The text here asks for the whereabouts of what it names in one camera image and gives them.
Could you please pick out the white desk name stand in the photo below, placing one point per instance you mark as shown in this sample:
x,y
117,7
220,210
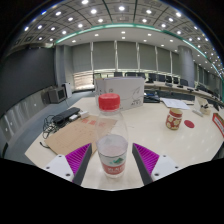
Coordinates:
x,y
202,106

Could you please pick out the old grey CRT monitor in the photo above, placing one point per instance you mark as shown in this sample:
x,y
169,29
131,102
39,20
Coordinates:
x,y
55,95

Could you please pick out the white cardboard box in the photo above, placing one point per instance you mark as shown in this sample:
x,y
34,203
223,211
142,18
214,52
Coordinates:
x,y
121,93

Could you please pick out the red and white sign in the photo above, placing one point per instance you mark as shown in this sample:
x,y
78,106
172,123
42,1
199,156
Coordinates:
x,y
218,124

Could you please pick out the clear red-capped water bottle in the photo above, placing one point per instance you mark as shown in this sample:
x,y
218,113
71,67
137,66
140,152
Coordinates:
x,y
112,140

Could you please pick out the white paper sheets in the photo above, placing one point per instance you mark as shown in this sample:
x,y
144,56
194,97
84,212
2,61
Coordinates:
x,y
175,103

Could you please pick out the red and white patterned cup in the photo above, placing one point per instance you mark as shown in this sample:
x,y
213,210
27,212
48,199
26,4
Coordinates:
x,y
174,119

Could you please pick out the flat round red coaster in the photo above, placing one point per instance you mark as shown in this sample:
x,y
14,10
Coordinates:
x,y
189,123

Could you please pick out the black power strip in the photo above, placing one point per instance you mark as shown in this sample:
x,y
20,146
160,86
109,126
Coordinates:
x,y
66,115

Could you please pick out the flat brown cardboard sheet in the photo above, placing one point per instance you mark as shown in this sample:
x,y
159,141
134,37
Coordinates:
x,y
75,133

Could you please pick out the round recessed ceiling lights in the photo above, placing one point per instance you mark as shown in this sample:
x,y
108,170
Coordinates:
x,y
110,20

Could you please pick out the white power adapter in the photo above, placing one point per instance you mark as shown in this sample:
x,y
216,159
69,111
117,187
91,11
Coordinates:
x,y
83,114

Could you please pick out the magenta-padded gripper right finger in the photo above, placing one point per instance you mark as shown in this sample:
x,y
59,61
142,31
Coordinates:
x,y
151,161

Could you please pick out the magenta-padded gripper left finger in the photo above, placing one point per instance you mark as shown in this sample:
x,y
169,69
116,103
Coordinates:
x,y
74,161

